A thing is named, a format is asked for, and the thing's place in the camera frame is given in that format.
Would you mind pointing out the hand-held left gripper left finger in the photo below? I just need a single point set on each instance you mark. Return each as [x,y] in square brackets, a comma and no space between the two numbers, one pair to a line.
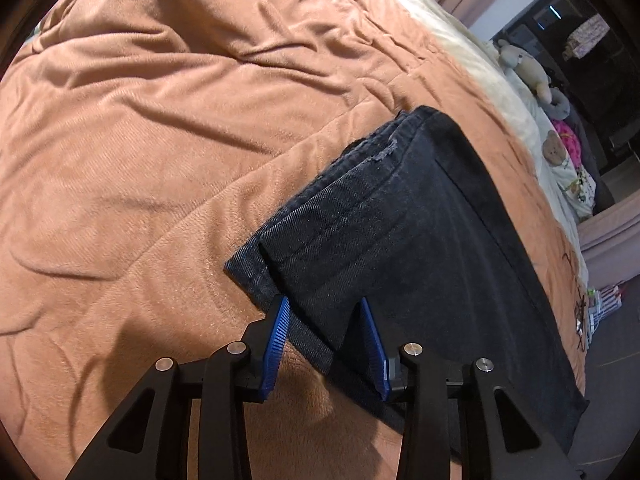
[277,330]

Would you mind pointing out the orange-brown blanket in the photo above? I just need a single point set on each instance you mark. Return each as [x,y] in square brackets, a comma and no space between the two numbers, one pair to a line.
[150,135]

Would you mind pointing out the pink cloth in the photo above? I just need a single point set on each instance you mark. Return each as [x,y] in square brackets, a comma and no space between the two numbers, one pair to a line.
[569,140]

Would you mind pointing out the dark cabinet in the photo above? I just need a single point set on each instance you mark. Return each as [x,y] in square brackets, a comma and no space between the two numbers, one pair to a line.
[620,85]

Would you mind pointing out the grey plush toy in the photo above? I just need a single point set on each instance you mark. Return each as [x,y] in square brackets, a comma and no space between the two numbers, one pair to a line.
[525,67]

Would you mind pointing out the pink sofa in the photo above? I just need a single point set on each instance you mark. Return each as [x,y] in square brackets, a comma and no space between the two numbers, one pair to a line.
[610,245]

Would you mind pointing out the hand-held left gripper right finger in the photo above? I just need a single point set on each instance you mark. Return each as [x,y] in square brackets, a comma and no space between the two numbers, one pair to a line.
[372,340]

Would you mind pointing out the cream bed sheet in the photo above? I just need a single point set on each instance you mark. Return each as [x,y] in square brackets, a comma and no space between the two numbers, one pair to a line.
[465,45]

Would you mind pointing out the patterned box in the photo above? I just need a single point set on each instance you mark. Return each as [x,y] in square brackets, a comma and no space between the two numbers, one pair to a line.
[585,35]

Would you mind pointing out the dark denim pants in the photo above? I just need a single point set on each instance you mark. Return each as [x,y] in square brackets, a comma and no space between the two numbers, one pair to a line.
[425,220]

